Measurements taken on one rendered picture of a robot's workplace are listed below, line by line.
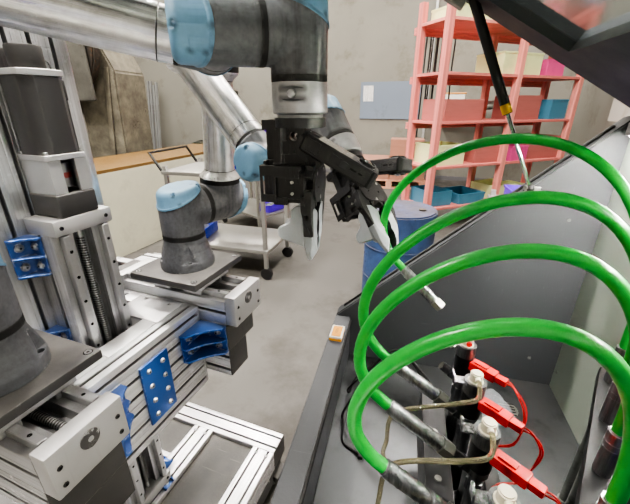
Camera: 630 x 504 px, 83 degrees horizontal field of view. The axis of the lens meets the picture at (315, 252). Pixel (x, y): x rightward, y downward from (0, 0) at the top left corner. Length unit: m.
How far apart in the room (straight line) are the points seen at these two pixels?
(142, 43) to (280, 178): 0.26
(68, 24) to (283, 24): 0.28
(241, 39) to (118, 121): 5.20
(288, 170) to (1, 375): 0.56
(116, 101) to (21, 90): 4.76
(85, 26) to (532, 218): 0.83
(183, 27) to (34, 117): 0.47
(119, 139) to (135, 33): 5.10
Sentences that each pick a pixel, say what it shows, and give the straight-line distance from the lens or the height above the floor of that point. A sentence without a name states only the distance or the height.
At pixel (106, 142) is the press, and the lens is 5.81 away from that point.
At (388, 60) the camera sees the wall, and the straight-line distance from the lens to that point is 8.17.
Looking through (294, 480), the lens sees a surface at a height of 0.95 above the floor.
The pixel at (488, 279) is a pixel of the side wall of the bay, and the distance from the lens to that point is 0.91.
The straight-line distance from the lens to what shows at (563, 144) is 0.57.
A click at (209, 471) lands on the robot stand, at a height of 0.21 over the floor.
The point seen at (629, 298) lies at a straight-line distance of 0.41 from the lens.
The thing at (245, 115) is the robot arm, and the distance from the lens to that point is 0.78.
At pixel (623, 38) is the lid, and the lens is 0.67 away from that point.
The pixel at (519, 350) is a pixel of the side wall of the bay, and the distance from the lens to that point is 1.02.
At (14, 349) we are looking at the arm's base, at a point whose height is 1.10.
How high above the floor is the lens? 1.47
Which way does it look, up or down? 23 degrees down
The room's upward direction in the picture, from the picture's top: straight up
